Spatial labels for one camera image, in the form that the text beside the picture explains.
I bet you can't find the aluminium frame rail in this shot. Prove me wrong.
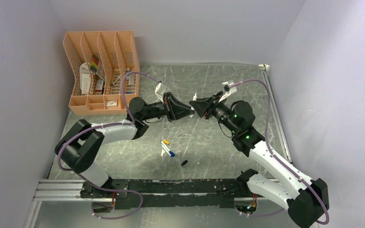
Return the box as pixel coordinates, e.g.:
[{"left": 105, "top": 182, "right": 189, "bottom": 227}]
[{"left": 33, "top": 179, "right": 311, "bottom": 202}]

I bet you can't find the white paper box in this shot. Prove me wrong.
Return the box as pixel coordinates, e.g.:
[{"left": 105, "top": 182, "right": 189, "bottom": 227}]
[{"left": 79, "top": 63, "right": 91, "bottom": 95}]

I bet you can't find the small red box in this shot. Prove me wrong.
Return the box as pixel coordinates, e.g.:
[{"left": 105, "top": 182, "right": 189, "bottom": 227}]
[{"left": 94, "top": 80, "right": 105, "bottom": 95}]

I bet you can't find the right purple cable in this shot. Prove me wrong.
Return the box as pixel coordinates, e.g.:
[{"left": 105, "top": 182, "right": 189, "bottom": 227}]
[{"left": 232, "top": 79, "right": 330, "bottom": 225}]

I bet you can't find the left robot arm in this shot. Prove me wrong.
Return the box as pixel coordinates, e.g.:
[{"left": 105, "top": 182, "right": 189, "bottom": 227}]
[{"left": 54, "top": 92, "right": 194, "bottom": 198}]

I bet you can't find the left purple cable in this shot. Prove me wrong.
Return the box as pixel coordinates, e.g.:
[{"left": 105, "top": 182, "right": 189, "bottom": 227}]
[{"left": 57, "top": 71, "right": 163, "bottom": 220}]

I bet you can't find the coloured marker set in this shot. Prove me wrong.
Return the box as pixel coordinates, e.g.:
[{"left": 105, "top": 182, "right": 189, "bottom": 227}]
[{"left": 90, "top": 55, "right": 99, "bottom": 74}]

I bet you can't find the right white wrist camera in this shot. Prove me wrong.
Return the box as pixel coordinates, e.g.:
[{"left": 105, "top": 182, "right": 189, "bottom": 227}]
[{"left": 222, "top": 80, "right": 237, "bottom": 99}]

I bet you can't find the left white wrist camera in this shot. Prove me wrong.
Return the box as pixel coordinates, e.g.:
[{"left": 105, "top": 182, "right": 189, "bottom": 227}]
[{"left": 154, "top": 82, "right": 168, "bottom": 102}]

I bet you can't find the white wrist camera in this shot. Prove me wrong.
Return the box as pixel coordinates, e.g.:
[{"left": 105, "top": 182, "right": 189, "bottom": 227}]
[
  {"left": 222, "top": 80, "right": 237, "bottom": 99},
  {"left": 154, "top": 82, "right": 168, "bottom": 102}
]

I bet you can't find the orange plastic file organizer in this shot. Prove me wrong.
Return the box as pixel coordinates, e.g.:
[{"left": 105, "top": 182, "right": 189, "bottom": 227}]
[{"left": 63, "top": 30, "right": 140, "bottom": 115}]

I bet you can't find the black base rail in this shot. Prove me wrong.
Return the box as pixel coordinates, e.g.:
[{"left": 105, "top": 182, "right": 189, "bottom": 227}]
[{"left": 80, "top": 179, "right": 253, "bottom": 209}]

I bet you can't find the orange glue stick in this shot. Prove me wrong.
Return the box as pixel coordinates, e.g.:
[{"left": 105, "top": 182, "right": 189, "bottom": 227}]
[{"left": 129, "top": 74, "right": 135, "bottom": 86}]

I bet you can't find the green glue stick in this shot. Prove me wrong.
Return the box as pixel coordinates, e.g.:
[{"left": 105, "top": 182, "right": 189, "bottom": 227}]
[{"left": 125, "top": 67, "right": 131, "bottom": 85}]

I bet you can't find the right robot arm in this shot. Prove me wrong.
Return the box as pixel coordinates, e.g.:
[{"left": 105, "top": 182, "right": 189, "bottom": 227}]
[{"left": 189, "top": 92, "right": 329, "bottom": 228}]

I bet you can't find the purple cable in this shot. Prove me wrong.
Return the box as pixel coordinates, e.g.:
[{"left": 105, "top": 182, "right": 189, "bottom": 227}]
[
  {"left": 57, "top": 71, "right": 163, "bottom": 220},
  {"left": 232, "top": 79, "right": 330, "bottom": 225}
]

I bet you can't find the small white box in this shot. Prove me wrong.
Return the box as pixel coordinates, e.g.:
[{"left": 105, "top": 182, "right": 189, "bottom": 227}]
[{"left": 106, "top": 100, "right": 118, "bottom": 108}]

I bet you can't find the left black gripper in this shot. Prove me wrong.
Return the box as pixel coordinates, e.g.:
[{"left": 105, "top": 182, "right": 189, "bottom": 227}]
[{"left": 141, "top": 93, "right": 195, "bottom": 124}]

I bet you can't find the white pen blue cap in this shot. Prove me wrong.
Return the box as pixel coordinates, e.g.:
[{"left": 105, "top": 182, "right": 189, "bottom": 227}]
[{"left": 160, "top": 141, "right": 175, "bottom": 157}]

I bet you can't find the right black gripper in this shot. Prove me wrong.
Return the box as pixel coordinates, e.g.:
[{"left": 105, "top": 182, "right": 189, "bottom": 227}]
[{"left": 190, "top": 91, "right": 240, "bottom": 134}]

